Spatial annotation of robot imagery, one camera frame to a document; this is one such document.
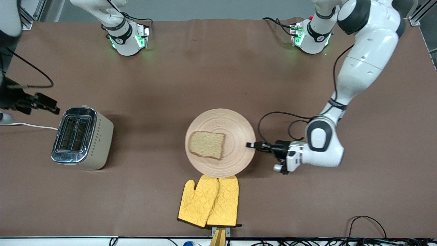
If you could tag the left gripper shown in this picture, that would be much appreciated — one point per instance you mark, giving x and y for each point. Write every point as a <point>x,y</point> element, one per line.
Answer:
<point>280,148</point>

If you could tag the aluminium frame profile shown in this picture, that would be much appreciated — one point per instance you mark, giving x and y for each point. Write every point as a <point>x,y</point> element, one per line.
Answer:
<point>27,24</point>
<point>414,21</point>

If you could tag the yellow quilted oven mitt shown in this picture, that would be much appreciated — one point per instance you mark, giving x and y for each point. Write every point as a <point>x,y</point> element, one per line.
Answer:
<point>196,201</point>
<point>225,201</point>

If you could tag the arm base connector plate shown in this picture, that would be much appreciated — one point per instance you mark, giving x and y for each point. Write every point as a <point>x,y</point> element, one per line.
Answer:
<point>295,32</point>
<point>145,34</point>

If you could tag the round wooden plate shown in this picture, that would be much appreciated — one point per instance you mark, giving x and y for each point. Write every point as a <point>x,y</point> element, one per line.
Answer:
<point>235,126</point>

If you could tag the brown table cover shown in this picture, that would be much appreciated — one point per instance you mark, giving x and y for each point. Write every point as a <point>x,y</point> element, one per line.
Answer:
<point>239,85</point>

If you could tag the white table edge rail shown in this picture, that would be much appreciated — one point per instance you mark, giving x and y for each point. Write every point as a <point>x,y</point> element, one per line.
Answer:
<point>51,242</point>

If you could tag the brown bread slice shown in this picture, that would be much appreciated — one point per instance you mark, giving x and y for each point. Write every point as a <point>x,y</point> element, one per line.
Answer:
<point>206,145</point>

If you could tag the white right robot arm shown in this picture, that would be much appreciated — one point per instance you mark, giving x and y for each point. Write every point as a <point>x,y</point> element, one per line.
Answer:
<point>126,44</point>

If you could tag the beige chrome two-slot toaster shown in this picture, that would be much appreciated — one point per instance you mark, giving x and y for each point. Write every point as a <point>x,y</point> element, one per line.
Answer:
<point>95,143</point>

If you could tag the small metal bracket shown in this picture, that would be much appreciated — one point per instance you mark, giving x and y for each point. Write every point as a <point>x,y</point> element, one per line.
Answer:
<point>228,231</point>

